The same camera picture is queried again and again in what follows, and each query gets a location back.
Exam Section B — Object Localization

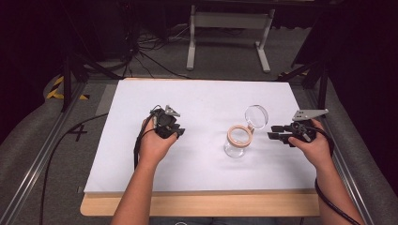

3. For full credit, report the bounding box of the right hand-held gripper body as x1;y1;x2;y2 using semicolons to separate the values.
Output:
289;108;329;143

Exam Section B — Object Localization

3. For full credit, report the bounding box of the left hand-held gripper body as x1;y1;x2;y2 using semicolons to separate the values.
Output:
149;104;182;141

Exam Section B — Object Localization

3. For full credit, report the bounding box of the round glass jar lid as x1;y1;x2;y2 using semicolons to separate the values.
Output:
244;104;269;131

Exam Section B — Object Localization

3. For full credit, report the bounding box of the glass jar with beige rim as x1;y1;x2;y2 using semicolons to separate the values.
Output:
222;124;255;159

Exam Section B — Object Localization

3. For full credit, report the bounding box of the person's right hand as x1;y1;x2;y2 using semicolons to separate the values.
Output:
287;118;335;170

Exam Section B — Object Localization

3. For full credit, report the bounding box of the person's left hand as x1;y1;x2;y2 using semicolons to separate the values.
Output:
137;117;178;172

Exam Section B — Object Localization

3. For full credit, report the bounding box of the white board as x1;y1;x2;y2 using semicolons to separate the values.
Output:
84;79;317;195

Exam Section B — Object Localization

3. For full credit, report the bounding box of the black tripod stand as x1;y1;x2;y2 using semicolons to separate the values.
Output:
60;51;124;113
277;59;330;111

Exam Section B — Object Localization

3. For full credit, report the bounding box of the black tape floor mark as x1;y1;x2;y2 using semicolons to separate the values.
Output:
68;123;89;143

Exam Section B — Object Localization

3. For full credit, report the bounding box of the yellow black floor tape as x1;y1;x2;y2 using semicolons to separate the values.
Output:
45;75;91;101

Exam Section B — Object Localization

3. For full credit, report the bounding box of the white metal stand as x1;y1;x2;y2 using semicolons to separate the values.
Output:
186;4;276;74

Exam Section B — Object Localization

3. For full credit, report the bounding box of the left hand-held gripper black cable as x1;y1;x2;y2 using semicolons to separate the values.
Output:
133;105;162;172

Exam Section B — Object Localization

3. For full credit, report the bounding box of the hand-held gripper black cable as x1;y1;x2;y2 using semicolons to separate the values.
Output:
133;105;162;172
308;123;361;225

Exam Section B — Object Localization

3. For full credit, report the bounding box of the aluminium rail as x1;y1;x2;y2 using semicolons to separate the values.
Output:
0;80;87;225
307;88;375;225

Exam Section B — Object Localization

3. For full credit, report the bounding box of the right hand-held gripper black cable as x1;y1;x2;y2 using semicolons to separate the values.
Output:
308;123;361;225

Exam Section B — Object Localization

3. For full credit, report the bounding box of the bundle of black cables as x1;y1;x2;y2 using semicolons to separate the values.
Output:
120;18;193;80

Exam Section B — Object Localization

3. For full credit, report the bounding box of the black floor cable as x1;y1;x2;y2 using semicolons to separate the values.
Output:
38;112;109;225

